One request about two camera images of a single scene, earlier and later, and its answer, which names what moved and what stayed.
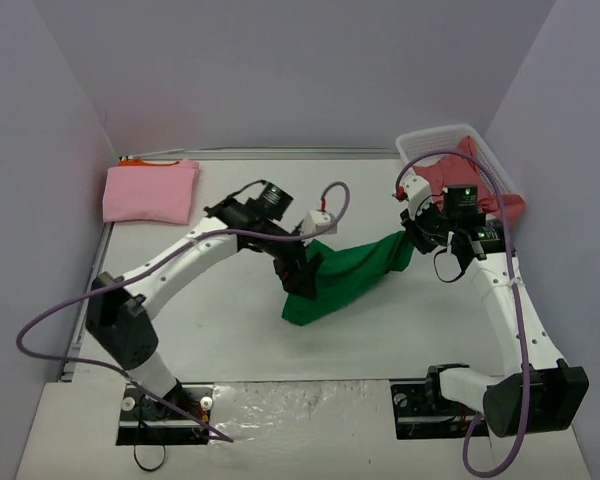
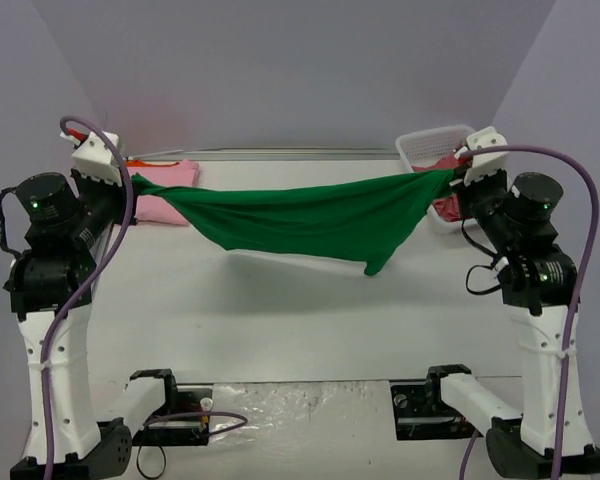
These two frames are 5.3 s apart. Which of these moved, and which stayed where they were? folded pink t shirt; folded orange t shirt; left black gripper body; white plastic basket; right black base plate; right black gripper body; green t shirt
Moved: right black gripper body; green t shirt; left black gripper body
Stayed: folded pink t shirt; right black base plate; folded orange t shirt; white plastic basket
